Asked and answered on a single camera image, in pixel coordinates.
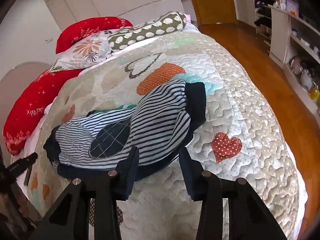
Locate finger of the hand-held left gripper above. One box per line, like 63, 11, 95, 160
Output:
7, 152, 38, 178

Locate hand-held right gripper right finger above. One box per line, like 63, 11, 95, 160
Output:
178, 147, 288, 240

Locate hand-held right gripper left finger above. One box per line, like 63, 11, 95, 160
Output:
30, 146, 140, 240

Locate striped navy pants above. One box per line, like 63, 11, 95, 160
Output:
44, 79, 207, 183

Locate long red printed pillow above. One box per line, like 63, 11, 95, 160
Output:
3, 17, 133, 155

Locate beige bed headboard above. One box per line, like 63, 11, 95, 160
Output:
0, 61, 54, 140

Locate heart patterned quilt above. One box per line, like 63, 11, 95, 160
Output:
25, 31, 304, 240

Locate white floral pillow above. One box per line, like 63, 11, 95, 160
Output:
50, 28, 120, 72

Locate olive patterned bolster pillow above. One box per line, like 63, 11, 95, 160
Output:
108, 12, 192, 53

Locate yellow bottle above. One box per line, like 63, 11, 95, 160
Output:
308, 86, 320, 101

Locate shelf clutter pile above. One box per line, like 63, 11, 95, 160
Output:
289, 54, 316, 91

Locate beige shelf unit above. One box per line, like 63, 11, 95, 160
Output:
252, 2, 320, 117

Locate wooden door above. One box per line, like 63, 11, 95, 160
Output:
184, 0, 238, 26

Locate purple box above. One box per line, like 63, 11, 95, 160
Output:
285, 0, 299, 12

